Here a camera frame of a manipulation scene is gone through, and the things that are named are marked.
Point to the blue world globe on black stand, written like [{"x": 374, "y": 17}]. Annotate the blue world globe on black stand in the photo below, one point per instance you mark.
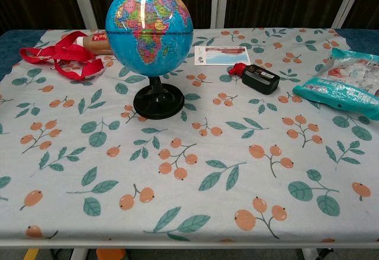
[{"x": 148, "y": 35}]

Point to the white tablecloth with orange fruit print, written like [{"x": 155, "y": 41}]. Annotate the white tablecloth with orange fruit print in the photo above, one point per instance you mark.
[{"x": 189, "y": 168}]

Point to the postcard with red building picture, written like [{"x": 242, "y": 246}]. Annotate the postcard with red building picture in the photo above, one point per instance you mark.
[{"x": 225, "y": 55}]

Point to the black ink bottle with red cap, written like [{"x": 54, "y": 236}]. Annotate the black ink bottle with red cap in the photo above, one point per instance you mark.
[{"x": 260, "y": 78}]

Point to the tan package with red label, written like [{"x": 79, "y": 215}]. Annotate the tan package with red label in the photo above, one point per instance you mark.
[{"x": 97, "y": 44}]

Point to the teal plastic snack bag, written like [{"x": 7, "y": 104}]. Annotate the teal plastic snack bag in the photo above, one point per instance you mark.
[{"x": 340, "y": 85}]

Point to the orange object under table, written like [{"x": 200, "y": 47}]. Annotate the orange object under table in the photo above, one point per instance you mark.
[{"x": 110, "y": 254}]

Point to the white metal frame post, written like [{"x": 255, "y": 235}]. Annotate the white metal frame post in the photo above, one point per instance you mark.
[
  {"x": 217, "y": 1},
  {"x": 346, "y": 1},
  {"x": 84, "y": 2}
]

